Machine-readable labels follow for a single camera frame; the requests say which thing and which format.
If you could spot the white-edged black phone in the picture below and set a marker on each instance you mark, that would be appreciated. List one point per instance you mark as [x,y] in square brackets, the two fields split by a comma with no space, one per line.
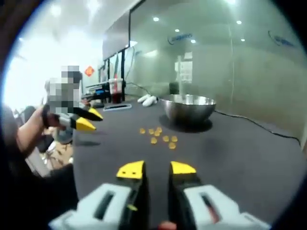
[117,107]

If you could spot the black office equipment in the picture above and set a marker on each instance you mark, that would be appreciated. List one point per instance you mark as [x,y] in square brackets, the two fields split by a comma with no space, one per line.
[97,92]

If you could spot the stainless steel bowl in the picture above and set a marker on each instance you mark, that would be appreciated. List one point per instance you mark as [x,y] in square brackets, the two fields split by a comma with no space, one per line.
[188,110]

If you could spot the yellow QQ candies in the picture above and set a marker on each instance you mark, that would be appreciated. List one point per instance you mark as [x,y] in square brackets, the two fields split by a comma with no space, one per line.
[165,138]

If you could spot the dark grey table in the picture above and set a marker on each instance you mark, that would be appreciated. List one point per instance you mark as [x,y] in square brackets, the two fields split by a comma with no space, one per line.
[216,167]

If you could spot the white handheld controller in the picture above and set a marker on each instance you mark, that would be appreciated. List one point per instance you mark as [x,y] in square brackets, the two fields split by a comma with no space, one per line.
[144,98]
[149,101]

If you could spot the white paper notices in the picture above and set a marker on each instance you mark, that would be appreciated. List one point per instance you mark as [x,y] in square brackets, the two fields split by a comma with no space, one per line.
[183,68]

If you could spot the blue glass logo sticker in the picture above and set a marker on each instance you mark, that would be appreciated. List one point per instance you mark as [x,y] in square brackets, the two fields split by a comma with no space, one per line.
[181,38]

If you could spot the person's left hand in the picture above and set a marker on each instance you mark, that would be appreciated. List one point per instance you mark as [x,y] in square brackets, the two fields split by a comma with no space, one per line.
[31,129]

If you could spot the person's black shirt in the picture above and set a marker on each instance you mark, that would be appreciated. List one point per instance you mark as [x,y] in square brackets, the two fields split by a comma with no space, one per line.
[36,203]

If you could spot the black bin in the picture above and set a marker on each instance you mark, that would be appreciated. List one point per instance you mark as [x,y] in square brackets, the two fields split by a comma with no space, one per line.
[173,88]

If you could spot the brown cardboard box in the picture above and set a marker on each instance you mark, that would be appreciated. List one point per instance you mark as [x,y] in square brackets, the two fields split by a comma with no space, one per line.
[60,153]

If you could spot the red diamond wall sign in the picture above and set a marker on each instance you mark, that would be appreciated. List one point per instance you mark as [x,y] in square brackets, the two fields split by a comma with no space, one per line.
[89,71]

